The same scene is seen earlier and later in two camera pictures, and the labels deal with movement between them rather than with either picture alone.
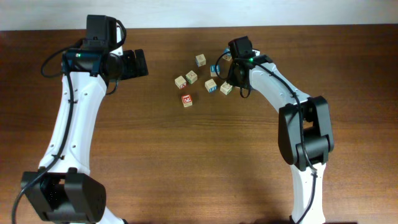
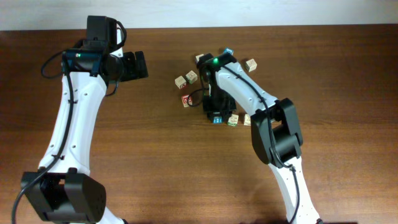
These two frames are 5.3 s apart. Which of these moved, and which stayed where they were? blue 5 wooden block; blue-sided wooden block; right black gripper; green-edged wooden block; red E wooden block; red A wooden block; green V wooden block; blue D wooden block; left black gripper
Moved: blue-sided wooden block; green V wooden block; right black gripper
Stayed: blue D wooden block; left black gripper; red E wooden block; red A wooden block; blue 5 wooden block; green-edged wooden block
